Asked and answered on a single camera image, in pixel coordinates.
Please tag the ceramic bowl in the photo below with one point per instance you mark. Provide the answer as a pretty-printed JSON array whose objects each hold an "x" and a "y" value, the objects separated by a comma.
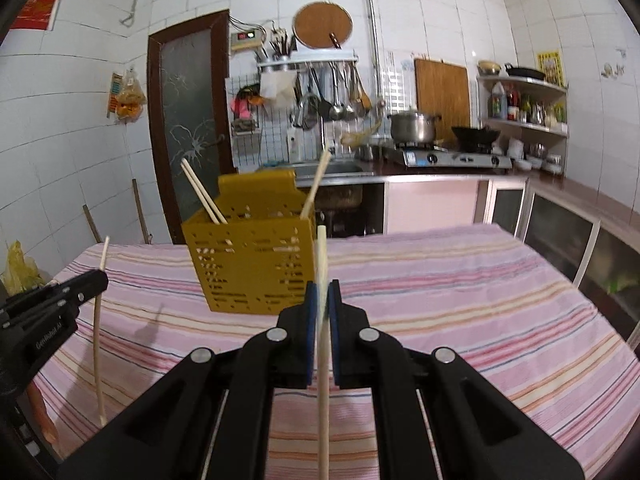
[{"x": 489, "y": 67}]

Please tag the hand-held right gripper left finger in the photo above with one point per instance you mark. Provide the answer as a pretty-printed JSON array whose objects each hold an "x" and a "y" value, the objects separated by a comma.
[{"x": 311, "y": 340}]

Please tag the steel gas stove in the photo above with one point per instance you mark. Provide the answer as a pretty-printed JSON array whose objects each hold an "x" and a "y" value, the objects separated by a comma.
[{"x": 450, "y": 159}]

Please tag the rectangular wooden cutting board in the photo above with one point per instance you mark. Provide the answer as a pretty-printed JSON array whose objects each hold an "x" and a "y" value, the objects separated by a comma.
[{"x": 442, "y": 92}]

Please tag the steel cooking pot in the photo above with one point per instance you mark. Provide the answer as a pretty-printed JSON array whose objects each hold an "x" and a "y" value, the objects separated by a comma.
[{"x": 412, "y": 127}]

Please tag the metal wall rack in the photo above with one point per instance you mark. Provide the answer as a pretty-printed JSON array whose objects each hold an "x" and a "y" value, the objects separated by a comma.
[{"x": 307, "y": 60}]

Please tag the white hanging cloth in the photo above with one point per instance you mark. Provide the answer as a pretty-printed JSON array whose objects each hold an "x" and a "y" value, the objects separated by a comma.
[{"x": 276, "y": 90}]

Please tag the red wall calendar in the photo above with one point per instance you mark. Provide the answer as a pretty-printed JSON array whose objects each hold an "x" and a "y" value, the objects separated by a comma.
[{"x": 37, "y": 5}]

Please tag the yellow perforated utensil holder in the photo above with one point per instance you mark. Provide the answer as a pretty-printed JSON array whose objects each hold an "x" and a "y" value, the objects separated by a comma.
[{"x": 250, "y": 265}]

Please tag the yellow plastic bag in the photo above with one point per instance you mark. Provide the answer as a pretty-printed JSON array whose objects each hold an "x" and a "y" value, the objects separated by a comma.
[{"x": 20, "y": 270}]

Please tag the wall controller box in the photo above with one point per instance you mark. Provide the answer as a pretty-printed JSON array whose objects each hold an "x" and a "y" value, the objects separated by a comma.
[{"x": 248, "y": 40}]

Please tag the black frying pan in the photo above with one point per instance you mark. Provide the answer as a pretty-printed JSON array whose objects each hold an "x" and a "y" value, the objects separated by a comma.
[{"x": 525, "y": 72}]

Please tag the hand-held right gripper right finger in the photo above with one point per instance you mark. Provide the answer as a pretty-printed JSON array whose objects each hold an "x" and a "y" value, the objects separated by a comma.
[{"x": 335, "y": 340}]

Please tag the wall hooks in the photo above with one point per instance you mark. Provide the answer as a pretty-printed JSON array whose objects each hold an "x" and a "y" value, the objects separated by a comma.
[{"x": 615, "y": 67}]

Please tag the wooden chopstick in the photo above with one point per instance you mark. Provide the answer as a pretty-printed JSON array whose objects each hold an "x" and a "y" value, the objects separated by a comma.
[
  {"x": 200, "y": 192},
  {"x": 323, "y": 410},
  {"x": 207, "y": 192},
  {"x": 98, "y": 340},
  {"x": 316, "y": 182}
]

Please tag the metal cutlery cup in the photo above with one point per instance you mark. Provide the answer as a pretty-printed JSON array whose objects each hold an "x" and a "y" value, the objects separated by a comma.
[{"x": 282, "y": 45}]

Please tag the short wooden stick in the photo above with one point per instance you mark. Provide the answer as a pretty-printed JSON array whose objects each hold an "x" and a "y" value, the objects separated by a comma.
[{"x": 92, "y": 225}]

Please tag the corner wall shelf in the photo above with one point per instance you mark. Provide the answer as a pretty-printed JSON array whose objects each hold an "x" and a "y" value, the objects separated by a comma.
[{"x": 525, "y": 125}]

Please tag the large oil bottle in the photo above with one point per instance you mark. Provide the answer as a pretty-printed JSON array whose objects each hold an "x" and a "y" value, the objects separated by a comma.
[{"x": 497, "y": 102}]

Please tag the yellow wall poster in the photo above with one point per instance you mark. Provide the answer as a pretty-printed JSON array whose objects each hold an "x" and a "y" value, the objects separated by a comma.
[{"x": 550, "y": 67}]

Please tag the hanging bag with orange contents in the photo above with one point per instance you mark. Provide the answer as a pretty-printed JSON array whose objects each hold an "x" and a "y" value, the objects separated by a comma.
[{"x": 129, "y": 100}]

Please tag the white soap bottle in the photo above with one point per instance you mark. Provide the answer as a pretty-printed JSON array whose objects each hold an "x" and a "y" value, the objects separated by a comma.
[{"x": 293, "y": 147}]

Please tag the grey wall pipe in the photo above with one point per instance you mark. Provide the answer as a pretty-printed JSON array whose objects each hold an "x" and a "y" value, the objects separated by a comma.
[{"x": 370, "y": 20}]

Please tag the kitchen counter cabinets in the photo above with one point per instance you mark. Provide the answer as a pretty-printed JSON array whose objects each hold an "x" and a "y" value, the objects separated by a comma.
[{"x": 550, "y": 220}]

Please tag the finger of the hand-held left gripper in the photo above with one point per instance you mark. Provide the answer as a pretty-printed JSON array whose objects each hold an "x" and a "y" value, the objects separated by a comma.
[{"x": 82, "y": 284}]

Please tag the person's left forearm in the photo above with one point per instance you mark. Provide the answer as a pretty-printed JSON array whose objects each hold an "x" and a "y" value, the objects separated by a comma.
[{"x": 44, "y": 415}]

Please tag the tall wooden stick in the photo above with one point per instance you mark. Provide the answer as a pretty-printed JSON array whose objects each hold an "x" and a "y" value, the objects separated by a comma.
[{"x": 140, "y": 212}]

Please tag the round wooden board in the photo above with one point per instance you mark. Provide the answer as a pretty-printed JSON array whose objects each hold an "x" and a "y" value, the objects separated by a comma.
[{"x": 320, "y": 22}]

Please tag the pink striped tablecloth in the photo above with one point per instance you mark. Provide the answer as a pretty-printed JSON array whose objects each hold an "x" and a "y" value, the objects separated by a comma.
[{"x": 450, "y": 300}]

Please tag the black wok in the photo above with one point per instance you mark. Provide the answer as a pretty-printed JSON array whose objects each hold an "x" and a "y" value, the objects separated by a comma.
[{"x": 475, "y": 137}]

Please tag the steel sink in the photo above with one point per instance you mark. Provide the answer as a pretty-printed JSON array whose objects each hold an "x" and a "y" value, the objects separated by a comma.
[{"x": 320, "y": 167}]

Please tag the red and orange hanging items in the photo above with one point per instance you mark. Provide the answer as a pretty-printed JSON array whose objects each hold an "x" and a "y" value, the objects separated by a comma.
[{"x": 245, "y": 105}]

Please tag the dark wooden glass door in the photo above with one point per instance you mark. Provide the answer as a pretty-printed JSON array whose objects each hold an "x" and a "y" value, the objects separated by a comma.
[{"x": 192, "y": 120}]

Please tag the row of hanging kitchen utensils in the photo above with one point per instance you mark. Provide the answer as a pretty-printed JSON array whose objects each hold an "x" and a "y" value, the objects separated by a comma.
[{"x": 332, "y": 100}]

